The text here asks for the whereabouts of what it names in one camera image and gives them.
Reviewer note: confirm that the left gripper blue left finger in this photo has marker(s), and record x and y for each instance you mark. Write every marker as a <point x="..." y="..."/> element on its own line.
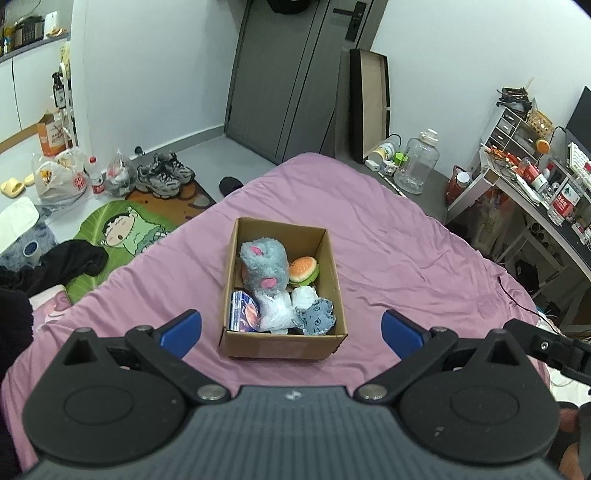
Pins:
<point x="181" y="334"/>

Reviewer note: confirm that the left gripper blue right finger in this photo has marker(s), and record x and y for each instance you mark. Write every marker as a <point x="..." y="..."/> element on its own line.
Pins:
<point x="402" y="335"/>

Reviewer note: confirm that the blue printed snack packet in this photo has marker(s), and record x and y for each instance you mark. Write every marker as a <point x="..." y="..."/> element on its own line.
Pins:
<point x="244" y="313"/>

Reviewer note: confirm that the blue fuzzy patch toy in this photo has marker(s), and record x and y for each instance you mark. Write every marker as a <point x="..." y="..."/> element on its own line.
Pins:
<point x="317" y="319"/>

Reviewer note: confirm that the clear plastic bead bag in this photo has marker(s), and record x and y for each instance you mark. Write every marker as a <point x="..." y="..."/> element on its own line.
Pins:
<point x="276" y="312"/>

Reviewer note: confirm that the white soft ball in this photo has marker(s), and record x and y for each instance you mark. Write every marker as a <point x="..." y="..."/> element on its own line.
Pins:
<point x="303" y="297"/>

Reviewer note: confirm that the grey pink plush toy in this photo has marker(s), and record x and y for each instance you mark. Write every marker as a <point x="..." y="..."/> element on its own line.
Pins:
<point x="264" y="265"/>

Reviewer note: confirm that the hamburger plush toy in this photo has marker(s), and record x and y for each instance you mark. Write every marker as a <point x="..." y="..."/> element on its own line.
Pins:
<point x="303" y="271"/>

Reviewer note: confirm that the pink bed sheet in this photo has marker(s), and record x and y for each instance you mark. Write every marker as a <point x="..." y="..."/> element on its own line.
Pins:
<point x="388" y="252"/>

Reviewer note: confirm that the green cartoon floor mat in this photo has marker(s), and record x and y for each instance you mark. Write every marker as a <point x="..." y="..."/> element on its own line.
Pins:
<point x="123" y="229"/>

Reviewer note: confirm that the brown door mat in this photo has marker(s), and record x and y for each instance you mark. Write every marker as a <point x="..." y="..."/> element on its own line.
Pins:
<point x="191" y="201"/>

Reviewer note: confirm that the black clothing pile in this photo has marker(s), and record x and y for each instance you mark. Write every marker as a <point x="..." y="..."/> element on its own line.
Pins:
<point x="58" y="266"/>

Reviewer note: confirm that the grey sneaker left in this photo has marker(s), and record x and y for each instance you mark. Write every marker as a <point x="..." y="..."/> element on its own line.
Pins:
<point x="155" y="179"/>

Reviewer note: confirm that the grey sneaker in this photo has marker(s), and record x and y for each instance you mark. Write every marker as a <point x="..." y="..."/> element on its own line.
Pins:
<point x="172" y="165"/>
<point x="155" y="179"/>

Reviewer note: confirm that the white desk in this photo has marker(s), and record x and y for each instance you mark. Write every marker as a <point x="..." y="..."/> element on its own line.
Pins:
<point x="490" y="176"/>

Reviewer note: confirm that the clear plastic trash bag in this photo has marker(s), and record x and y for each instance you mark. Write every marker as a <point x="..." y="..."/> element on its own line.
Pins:
<point x="120" y="175"/>

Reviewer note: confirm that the grey sneaker right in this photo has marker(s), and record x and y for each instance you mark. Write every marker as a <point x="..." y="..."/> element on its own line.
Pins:
<point x="172" y="165"/>

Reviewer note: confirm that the red label water bottle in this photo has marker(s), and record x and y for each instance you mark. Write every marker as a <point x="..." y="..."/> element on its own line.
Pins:
<point x="95" y="175"/>

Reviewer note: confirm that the large clear glass jar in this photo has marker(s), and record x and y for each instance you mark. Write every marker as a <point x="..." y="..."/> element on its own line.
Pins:
<point x="420" y="158"/>

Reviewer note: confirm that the white plastic shopping bag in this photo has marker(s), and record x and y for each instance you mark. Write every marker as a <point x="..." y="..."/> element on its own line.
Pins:
<point x="60" y="180"/>

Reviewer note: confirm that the yellow slipper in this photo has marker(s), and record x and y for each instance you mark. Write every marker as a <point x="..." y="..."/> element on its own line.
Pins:
<point x="12" y="188"/>

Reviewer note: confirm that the orange white cardboard box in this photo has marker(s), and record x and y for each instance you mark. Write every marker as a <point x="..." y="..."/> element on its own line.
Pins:
<point x="55" y="133"/>

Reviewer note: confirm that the dark grey door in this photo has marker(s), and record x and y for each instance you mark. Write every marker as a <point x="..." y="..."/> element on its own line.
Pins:
<point x="283" y="93"/>

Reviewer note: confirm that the dark pump bottle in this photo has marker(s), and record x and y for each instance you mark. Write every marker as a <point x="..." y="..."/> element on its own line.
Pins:
<point x="58" y="89"/>

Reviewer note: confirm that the black framed brown board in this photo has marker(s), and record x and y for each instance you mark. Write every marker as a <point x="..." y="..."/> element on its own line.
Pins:
<point x="369" y="102"/>

